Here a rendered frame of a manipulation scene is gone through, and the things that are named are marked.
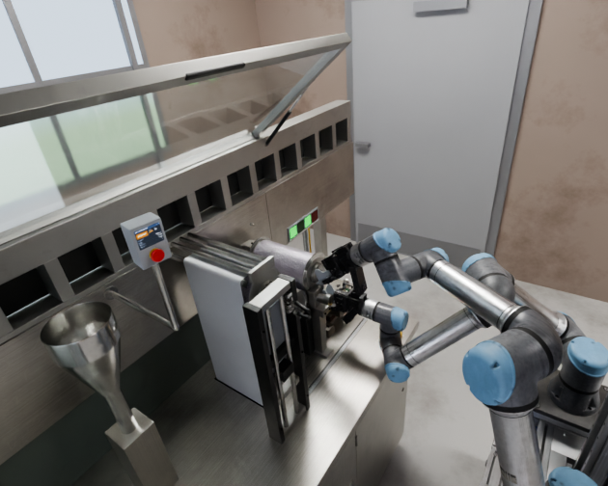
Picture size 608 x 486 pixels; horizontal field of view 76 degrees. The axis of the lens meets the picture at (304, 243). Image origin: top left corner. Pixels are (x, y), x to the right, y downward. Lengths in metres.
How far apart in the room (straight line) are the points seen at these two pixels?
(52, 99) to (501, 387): 0.91
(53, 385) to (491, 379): 1.09
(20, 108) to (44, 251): 0.54
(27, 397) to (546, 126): 3.09
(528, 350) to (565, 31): 2.43
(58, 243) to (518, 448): 1.16
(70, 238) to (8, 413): 0.46
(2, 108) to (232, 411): 1.13
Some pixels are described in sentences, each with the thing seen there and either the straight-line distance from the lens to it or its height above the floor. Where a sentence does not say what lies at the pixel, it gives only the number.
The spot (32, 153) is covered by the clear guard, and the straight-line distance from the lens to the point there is 0.81.
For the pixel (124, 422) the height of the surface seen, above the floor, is 1.21.
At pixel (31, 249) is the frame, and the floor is 1.63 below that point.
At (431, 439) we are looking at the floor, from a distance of 2.48.
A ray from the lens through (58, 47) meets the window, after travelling 2.89.
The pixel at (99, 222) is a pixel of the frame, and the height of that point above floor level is 1.62.
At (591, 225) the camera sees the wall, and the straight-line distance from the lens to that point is 3.42.
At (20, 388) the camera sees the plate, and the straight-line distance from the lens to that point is 1.26.
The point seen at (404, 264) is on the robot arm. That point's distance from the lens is 1.17.
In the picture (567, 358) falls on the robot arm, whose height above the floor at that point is 1.01.
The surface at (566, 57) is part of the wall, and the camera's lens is 3.12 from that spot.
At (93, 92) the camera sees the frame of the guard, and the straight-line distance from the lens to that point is 0.71.
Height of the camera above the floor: 2.05
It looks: 30 degrees down
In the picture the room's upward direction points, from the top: 6 degrees counter-clockwise
